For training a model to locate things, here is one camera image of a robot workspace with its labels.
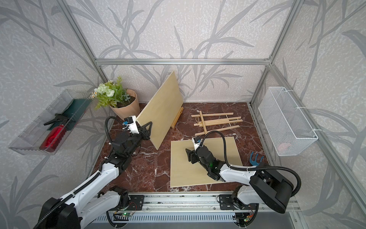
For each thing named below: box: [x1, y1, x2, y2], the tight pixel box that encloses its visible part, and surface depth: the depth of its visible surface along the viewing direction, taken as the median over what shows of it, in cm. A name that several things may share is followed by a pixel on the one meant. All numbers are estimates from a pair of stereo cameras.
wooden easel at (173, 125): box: [171, 106, 184, 129], surface depth 107 cm
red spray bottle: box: [39, 113, 70, 153], surface depth 61 cm
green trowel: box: [47, 98, 93, 131], surface depth 70 cm
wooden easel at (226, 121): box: [190, 110, 244, 136], surface depth 110 cm
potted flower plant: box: [91, 75, 141, 120], surface depth 91 cm
